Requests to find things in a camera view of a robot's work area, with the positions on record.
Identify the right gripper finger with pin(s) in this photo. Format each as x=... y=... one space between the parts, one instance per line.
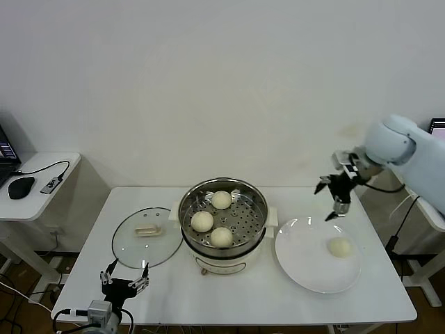
x=324 y=181
x=341 y=208

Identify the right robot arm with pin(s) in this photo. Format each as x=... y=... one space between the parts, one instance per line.
x=417 y=156

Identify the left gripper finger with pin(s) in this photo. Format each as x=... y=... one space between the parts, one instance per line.
x=104 y=278
x=142 y=282

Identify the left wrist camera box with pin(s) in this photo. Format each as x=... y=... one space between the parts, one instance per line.
x=99 y=311

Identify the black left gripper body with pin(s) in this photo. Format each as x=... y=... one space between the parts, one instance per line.
x=119 y=289

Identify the black computer mouse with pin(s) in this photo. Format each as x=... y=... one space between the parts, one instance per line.
x=21 y=188

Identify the white round plate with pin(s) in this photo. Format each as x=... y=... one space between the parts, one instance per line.
x=306 y=268

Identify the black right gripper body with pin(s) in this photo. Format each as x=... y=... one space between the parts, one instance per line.
x=342 y=188

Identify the white side desk with mouse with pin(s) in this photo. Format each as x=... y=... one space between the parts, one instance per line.
x=41 y=208

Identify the black laptop dark screen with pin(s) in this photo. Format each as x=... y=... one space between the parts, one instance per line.
x=7 y=153

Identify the white side desk with label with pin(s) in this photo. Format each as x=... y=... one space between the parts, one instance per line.
x=424 y=282

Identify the perforated steel steamer basket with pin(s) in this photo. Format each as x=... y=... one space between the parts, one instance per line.
x=243 y=222

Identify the cream electric cooking pot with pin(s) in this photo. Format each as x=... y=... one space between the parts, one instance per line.
x=222 y=262

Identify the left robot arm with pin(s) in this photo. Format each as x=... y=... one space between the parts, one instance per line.
x=104 y=327

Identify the glass pot lid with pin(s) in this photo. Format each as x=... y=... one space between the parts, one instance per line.
x=139 y=250

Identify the grey usb hub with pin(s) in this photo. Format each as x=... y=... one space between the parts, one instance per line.
x=51 y=185

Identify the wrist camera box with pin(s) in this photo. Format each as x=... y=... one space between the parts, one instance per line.
x=99 y=311
x=346 y=163

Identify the white steamed baozi bun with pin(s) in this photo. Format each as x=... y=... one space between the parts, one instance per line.
x=222 y=237
x=202 y=222
x=221 y=200
x=339 y=247

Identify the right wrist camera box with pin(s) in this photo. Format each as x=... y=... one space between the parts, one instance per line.
x=346 y=163

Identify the grey laptop bright screen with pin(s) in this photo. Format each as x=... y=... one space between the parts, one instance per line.
x=438 y=127

